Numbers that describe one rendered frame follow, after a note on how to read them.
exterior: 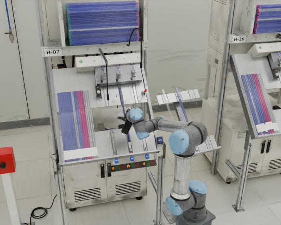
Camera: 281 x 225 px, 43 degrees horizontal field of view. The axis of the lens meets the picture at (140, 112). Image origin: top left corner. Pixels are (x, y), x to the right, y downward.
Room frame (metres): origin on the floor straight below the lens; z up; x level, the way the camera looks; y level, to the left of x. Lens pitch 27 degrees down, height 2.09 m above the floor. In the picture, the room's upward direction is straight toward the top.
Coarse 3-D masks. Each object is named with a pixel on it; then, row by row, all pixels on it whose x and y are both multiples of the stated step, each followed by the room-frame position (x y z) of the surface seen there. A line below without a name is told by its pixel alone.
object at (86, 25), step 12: (132, 0) 2.65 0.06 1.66; (72, 12) 2.43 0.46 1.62; (84, 12) 2.45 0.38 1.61; (96, 12) 2.47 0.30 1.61; (108, 12) 2.49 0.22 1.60; (120, 12) 2.51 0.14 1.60; (132, 12) 2.53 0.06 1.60; (72, 24) 2.42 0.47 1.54; (84, 24) 2.45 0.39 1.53; (96, 24) 2.47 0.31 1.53; (108, 24) 2.49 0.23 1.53; (120, 24) 2.51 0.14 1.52; (132, 24) 2.53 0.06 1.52; (72, 36) 2.42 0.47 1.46; (84, 36) 2.44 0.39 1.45; (96, 36) 2.47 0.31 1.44; (108, 36) 2.49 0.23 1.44; (120, 36) 2.51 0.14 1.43; (132, 36) 2.53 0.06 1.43
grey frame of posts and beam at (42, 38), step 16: (64, 48) 2.44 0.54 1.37; (80, 48) 2.46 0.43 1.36; (96, 48) 2.49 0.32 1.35; (112, 48) 2.52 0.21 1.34; (128, 48) 2.55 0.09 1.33; (144, 48) 2.59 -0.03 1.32; (48, 64) 2.43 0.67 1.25; (144, 64) 2.63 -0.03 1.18; (48, 80) 2.43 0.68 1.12; (48, 96) 2.43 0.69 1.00; (160, 160) 2.13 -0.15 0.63; (160, 176) 2.13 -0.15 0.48; (160, 192) 2.13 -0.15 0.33; (64, 208) 1.95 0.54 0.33; (160, 208) 2.14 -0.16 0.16; (64, 224) 1.96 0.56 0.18; (160, 224) 2.13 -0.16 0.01
